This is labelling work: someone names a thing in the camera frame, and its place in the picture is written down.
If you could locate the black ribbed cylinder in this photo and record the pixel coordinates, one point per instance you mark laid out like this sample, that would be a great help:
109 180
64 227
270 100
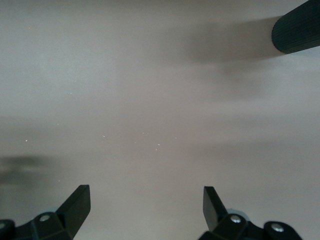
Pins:
297 30

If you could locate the brown paper table cover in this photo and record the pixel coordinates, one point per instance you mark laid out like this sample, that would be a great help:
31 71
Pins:
137 87

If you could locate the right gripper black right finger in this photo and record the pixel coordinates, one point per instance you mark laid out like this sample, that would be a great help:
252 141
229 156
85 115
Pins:
215 215

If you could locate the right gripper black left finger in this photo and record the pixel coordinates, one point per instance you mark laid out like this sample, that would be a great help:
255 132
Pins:
75 212

